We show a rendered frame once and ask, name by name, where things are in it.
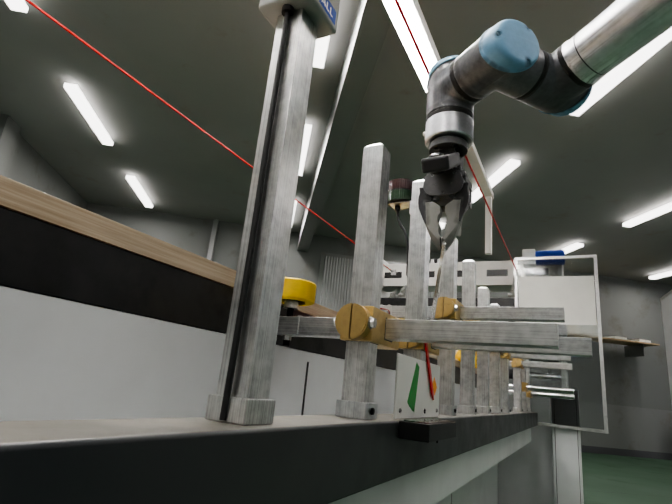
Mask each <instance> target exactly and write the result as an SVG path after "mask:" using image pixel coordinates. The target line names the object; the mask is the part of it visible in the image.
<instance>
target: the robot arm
mask: <svg viewBox="0 0 672 504"><path fill-rule="evenodd" d="M671 27H672V0H616V1H615V2H614V3H612V4H611V5H610V6H609V7H608V8H606V9H605V10H604V11H603V12H602V13H601V14H599V15H598V16H597V17H596V18H595V19H593V20H592V21H591V22H590V23H589V24H588V25H586V26H585V27H584V28H583V29H582V30H580V31H579V32H578V33H577V34H576V35H575V36H573V37H572V38H571V39H570V40H568V41H566V42H564V43H563V44H562V45H561V46H559V47H558V48H557V49H556V50H555V51H554V52H553V53H551V54H550V53H548V52H546V51H544V50H542V49H540V48H539V43H538V40H537V38H536V36H535V34H534V33H533V31H532V30H531V29H529V28H528V27H527V26H526V25H525V24H524V23H522V22H520V21H518V20H514V19H506V20H502V21H500V22H498V23H497V24H496V25H494V26H493V27H491V28H489V29H488V30H486V31H485V32H484V33H483V34H482V36H481V37H480V38H479V39H478V40H477V41H476V42H474V43H473V44H472V45H471V46H470V47H469V48H467V49H466V50H465V51H464V52H463V53H462V54H461V55H459V56H458V55H454V56H448V57H445V58H443V59H441V60H439V61H438V62H436V63H435V64H434V65H433V66H432V68H431V70H430V72H429V76H428V80H427V86H426V88H427V106H426V130H425V132H423V136H424V137H425V146H426V147H427V148H428V149H429V154H430V156H429V157H428V158H424V159H422V160H421V165H422V172H423V173H428V174H427V175H426V176H425V177H423V179H424V184H423V187H420V188H419V189H420V194H419V198H418V207H419V211H420V213H421V216H422V218H423V221H424V223H425V225H426V228H427V230H428V233H429V235H430V237H431V240H432V241H433V243H434V244H435V246H436V247H437V248H438V249H439V251H441V248H442V242H443V241H444V240H445V241H447V246H446V251H447V250H448V249H449V247H450V246H451V245H452V244H453V242H454V240H455V239H456V237H460V236H461V225H462V218H463V216H464V214H465V213H466V211H467V209H468V207H469V209H470V210H471V209H472V184H471V182H470V180H469V177H468V175H467V173H466V171H463V165H464V158H463V157H464V156H465V155H466V154H467V152H468V149H469V148H470V147H471V146H472V145H473V132H474V105H475V104H477V103H478V102H480V101H481V100H483V99H484V98H485V97H487V96H488V95H490V94H491V93H492V92H494V91H498V92H500V93H502V94H504V95H506V96H509V97H511V98H514V99H516V100H518V101H521V102H523V103H525V104H527V105H529V106H532V107H534V108H536V109H538V110H539V111H540V112H542V113H544V114H549V115H552V116H557V117H562V116H567V115H569V114H572V113H573V112H575V111H577V110H578V109H579V108H580V107H581V106H582V105H583V104H584V103H585V102H586V101H587V99H588V98H589V96H590V94H591V91H592V86H593V85H594V84H595V83H597V82H598V81H599V79H600V78H602V77H603V76H604V75H606V74H607V73H609V72H610V71H611V70H613V69H614V68H615V67H617V66H618V65H620V64H621V63H622V62H624V61H625V60H627V59H628V58H629V57H631V56H632V55H634V54H635V53H636V52H638V51H639V50H640V49H642V48H643V47H645V46H646V45H647V44H649V43H650V42H652V41H653V40H654V39H656V38H657V37H659V36H660V35H661V34H663V33H664V32H666V31H667V30H668V29H670V28H671ZM442 212H445V213H446V215H447V221H446V223H445V225H444V226H445V234H444V236H443V237H442V238H441V235H440V232H441V226H440V218H441V216H442Z"/></svg>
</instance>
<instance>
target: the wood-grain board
mask: <svg viewBox="0 0 672 504"><path fill-rule="evenodd" d="M0 206H1V207H3V208H6V209H9V210H12V211H15V212H18V213H21V214H23V215H26V216H29V217H32V218H35V219H38V220H40V221H43V222H46V223H49V224H52V225H55V226H57V227H60V228H63V229H66V230H69V231H72V232H75V233H77V234H80V235H83V236H86V237H89V238H92V239H94V240H97V241H100V242H103V243H106V244H109V245H111V246H114V247H117V248H120V249H123V250H126V251H129V252H131V253H134V254H137V255H140V256H143V257H146V258H148V259H151V260H154V261H157V262H160V263H163V264H165V265H168V266H171V267H174V268H177V269H180V270H183V271H185V272H188V273H191V274H194V275H197V276H200V277H202V278H205V279H208V280H211V281H214V282H217V283H219V284H222V285H225V286H228V287H231V288H234V283H235V277H236V270H233V269H231V268H228V267H226V266H223V265H221V264H219V263H216V262H214V261H211V260H209V259H206V258H204V257H201V256H199V255H196V254H194V253H191V252H189V251H187V250H184V249H182V248H179V247H177V246H174V245H172V244H169V243H167V242H164V241H162V240H160V239H157V238H155V237H152V236H150V235H147V234H145V233H142V232H140V231H137V230H135V229H132V228H130V227H128V226H125V225H123V224H120V223H118V222H115V221H113V220H110V219H108V218H105V217H103V216H100V215H98V214H96V213H93V212H91V211H88V210H86V209H83V208H81V207H78V206H76V205H73V204H71V203H68V202H66V201H64V200H61V199H59V198H56V197H54V196H51V195H49V194H46V193H44V192H41V191H39V190H36V189H34V188H32V187H29V186H27V185H24V184H22V183H19V182H17V181H14V180H12V179H9V178H7V177H5V176H2V175H0ZM296 311H299V312H302V313H305V314H308V315H310V316H313V317H330V318H335V317H336V315H337V313H338V312H337V311H334V310H332V309H329V308H327V307H324V306H322V305H319V304H317V303H314V304H313V305H310V306H299V308H298V310H296Z"/></svg>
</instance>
